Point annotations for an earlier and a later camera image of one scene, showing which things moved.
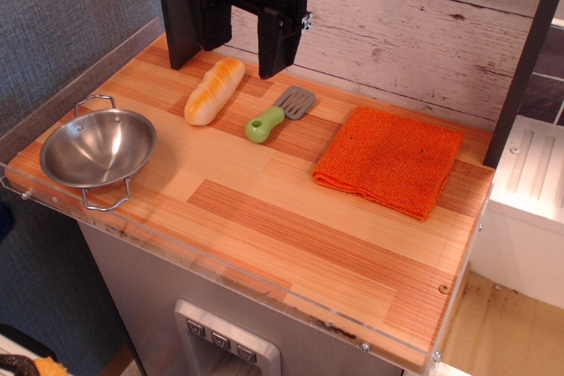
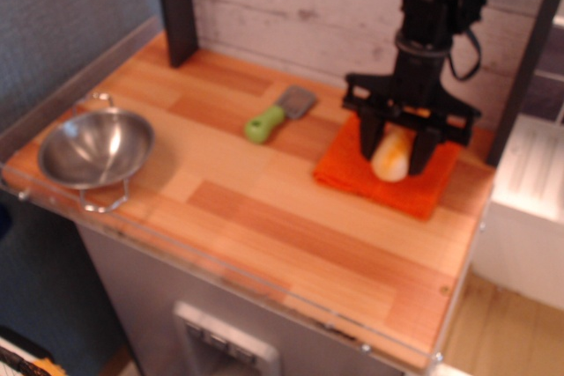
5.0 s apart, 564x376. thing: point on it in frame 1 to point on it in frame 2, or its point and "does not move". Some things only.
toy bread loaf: x=212 y=91 to x=391 y=157
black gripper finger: x=213 y=12 to x=371 y=129
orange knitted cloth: x=399 y=163 does not move
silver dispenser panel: x=210 y=345 does not move
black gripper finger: x=278 y=33 to x=424 y=144
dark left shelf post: x=179 y=14 does not move
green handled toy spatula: x=293 y=104 does not move
